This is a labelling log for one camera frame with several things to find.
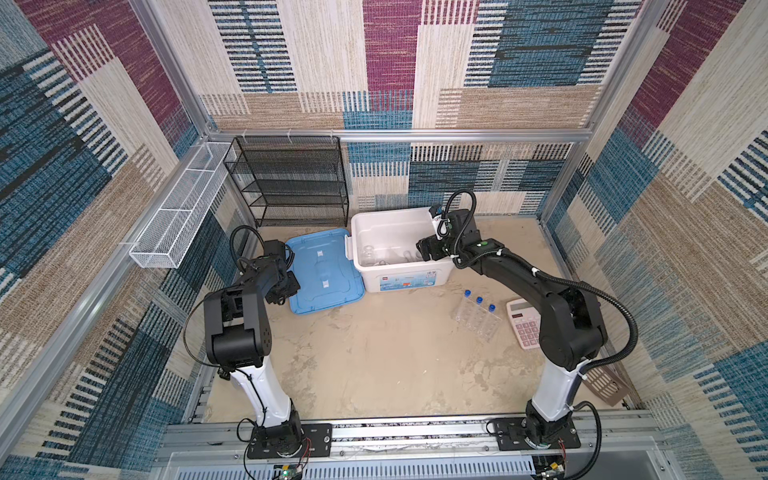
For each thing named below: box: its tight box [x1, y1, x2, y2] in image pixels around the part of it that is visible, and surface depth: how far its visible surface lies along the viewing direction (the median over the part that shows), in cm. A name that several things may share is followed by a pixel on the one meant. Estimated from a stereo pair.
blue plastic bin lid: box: [286, 228, 365, 315], surface depth 105 cm
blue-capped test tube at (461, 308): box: [455, 289, 472, 322], surface depth 87 cm
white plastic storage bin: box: [345, 207, 455, 292], surface depth 99 cm
